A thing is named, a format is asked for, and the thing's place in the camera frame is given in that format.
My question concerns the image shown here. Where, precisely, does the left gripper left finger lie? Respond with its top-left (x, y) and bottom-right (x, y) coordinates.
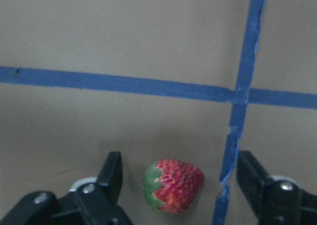
top-left (71, 152), bottom-right (132, 225)

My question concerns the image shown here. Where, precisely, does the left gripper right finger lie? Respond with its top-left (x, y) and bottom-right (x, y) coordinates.
top-left (236, 150), bottom-right (317, 225)

